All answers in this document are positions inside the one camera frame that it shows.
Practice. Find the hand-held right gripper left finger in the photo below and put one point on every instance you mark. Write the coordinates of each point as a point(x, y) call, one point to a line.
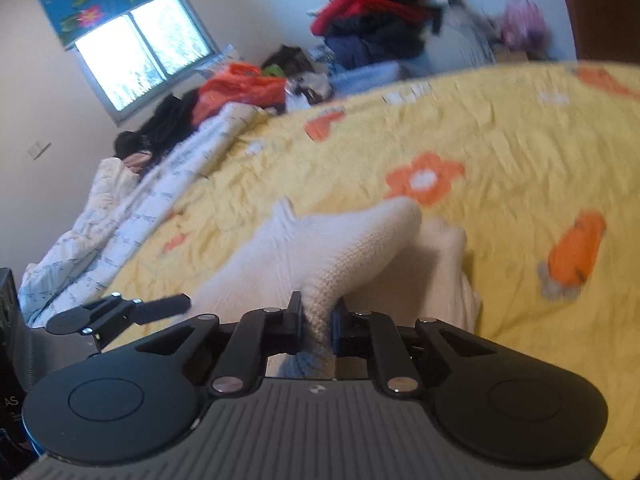
point(295, 320)

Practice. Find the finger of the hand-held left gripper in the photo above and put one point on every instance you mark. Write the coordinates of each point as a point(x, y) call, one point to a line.
point(165, 306)

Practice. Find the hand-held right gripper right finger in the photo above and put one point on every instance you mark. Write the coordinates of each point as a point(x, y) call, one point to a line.
point(340, 327)

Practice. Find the white knit sweater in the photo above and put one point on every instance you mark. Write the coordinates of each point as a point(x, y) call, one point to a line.
point(325, 255)

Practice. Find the black clothes heap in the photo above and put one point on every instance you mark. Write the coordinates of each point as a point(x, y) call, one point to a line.
point(160, 120)

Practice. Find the white script-printed quilt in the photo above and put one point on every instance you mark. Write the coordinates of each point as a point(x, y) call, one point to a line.
point(150, 195)

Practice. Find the cream quilted blanket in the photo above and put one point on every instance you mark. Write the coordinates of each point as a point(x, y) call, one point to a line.
point(112, 185)

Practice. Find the orange plastic bag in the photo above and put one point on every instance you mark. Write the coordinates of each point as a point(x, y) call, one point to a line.
point(240, 87)

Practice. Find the yellow printed bed sheet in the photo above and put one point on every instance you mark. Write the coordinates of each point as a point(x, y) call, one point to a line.
point(525, 160)

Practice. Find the light blue knit cloth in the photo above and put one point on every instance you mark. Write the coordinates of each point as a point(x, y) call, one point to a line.
point(370, 77)

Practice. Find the window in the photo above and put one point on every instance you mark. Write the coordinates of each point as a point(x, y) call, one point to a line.
point(145, 50)

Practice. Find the navy garment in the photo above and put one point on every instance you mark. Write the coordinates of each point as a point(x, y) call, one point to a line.
point(370, 40)

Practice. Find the red garment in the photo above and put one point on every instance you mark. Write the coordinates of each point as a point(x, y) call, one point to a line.
point(360, 2)

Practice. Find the purple plastic bag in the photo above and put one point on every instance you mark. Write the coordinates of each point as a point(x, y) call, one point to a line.
point(522, 22)

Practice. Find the brown wooden door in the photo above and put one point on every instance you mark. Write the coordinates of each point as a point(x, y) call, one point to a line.
point(605, 5)

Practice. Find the wall switch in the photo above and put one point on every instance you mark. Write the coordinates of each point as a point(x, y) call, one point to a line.
point(39, 150)

